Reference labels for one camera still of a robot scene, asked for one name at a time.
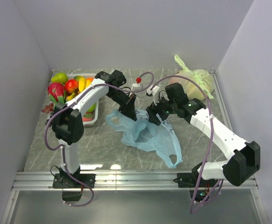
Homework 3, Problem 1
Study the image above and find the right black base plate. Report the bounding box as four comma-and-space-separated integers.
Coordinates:
173, 173, 217, 202

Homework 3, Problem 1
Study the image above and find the light purple grape bunch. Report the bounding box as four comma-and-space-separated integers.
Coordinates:
42, 103, 54, 113

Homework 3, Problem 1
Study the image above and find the pink dragon fruit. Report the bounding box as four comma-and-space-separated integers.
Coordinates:
48, 82, 66, 104

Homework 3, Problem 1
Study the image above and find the yellow banana bunch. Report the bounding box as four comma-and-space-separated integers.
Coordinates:
78, 77, 94, 92

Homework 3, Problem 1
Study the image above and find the aluminium mounting rail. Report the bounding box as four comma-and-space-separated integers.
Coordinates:
12, 170, 258, 192

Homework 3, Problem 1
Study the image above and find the green yellow mango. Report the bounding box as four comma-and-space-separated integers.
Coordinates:
74, 75, 83, 81

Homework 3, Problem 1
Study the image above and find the pink fake peach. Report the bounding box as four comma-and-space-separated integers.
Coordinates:
82, 112, 94, 122

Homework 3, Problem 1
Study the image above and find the green yellow fake pear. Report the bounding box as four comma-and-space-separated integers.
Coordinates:
51, 73, 68, 84

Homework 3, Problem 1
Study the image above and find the white plastic fruit basket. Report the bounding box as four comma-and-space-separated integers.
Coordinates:
67, 73, 99, 127

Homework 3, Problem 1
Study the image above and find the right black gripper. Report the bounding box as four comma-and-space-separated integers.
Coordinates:
146, 92, 178, 126

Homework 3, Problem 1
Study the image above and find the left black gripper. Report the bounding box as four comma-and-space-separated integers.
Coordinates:
106, 89, 137, 121

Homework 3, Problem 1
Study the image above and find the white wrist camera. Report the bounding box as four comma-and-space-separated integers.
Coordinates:
146, 86, 160, 97
131, 77, 143, 93

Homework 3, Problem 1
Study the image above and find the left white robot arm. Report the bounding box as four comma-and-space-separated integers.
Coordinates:
50, 70, 137, 188

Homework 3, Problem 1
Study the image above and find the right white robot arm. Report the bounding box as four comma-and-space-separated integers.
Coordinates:
146, 83, 260, 186

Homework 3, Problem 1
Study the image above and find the tied green plastic bag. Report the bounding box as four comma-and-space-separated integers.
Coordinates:
168, 55, 215, 101

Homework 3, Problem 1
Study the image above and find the single yellow banana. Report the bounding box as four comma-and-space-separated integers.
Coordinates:
65, 92, 76, 102

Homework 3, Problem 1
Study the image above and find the green fake apple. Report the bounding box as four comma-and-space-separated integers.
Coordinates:
87, 104, 96, 113

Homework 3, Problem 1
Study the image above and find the red yellow fake apple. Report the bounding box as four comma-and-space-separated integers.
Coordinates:
64, 79, 78, 94

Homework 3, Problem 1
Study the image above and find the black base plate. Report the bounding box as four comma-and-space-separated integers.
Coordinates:
52, 170, 96, 207
173, 173, 217, 202

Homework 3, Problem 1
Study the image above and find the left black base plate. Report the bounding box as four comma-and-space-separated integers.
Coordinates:
52, 170, 96, 207

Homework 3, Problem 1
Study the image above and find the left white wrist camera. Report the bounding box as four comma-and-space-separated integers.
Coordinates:
131, 77, 143, 93

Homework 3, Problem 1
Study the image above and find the blue printed plastic bag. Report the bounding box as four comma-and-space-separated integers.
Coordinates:
106, 109, 183, 168

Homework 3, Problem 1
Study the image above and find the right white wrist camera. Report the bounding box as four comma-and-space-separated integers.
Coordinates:
146, 86, 160, 97

